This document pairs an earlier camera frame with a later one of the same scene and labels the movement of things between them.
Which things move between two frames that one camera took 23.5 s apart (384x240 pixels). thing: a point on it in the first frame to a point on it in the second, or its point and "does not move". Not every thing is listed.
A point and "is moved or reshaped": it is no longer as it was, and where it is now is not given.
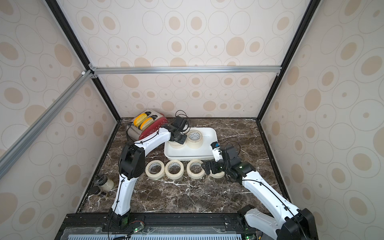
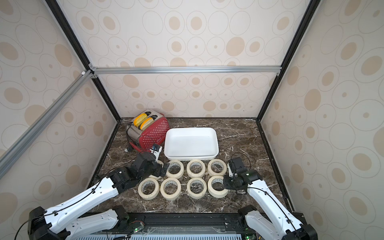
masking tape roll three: x=172 y=176 to x=195 y=168
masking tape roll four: x=193 y=175 is moved or reshaped
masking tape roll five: x=155 y=169 is moved or reshaped
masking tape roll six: x=218 y=175 to x=170 y=188
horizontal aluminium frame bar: x=248 y=69 does not move
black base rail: x=156 y=226 does not move
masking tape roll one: x=176 y=145 to x=150 y=196
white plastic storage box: x=209 y=135 does not move
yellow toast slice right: x=146 y=123 does not move
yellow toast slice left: x=139 y=119 does not move
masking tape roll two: x=194 y=139 to x=194 y=195
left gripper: x=183 y=139 to x=159 y=171
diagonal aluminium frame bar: x=10 y=156 does not move
